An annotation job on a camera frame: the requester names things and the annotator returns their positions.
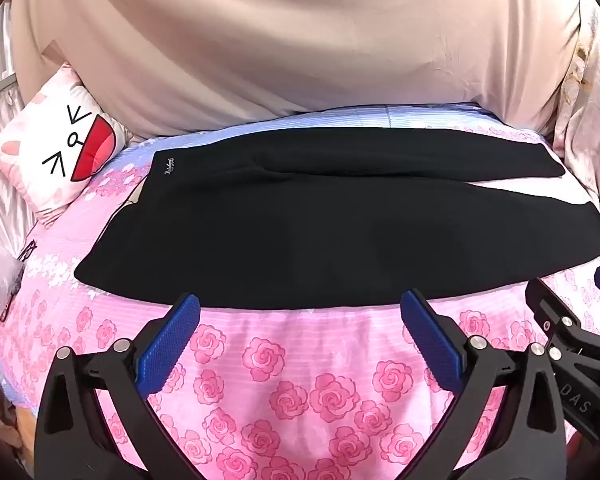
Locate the floral curtain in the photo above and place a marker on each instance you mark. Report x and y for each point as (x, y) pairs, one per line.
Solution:
(597, 110)

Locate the pink floral blanket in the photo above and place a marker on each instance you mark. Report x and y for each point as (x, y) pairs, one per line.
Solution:
(300, 390)

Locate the clear plastic bag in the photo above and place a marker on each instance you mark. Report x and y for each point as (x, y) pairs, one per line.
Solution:
(2, 280)

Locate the black pants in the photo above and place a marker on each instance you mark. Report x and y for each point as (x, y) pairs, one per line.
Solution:
(290, 240)

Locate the pale satin cloth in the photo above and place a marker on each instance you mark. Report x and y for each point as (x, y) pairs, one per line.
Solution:
(0, 200)

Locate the brown crumpled cloth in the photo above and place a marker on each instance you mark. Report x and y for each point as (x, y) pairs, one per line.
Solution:
(2, 410)

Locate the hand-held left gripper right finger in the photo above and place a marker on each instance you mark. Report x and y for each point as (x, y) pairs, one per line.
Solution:
(430, 342)

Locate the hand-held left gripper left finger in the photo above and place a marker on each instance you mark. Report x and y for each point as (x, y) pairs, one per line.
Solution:
(179, 332)

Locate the cat face pillow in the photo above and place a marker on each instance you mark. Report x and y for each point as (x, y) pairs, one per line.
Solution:
(65, 150)

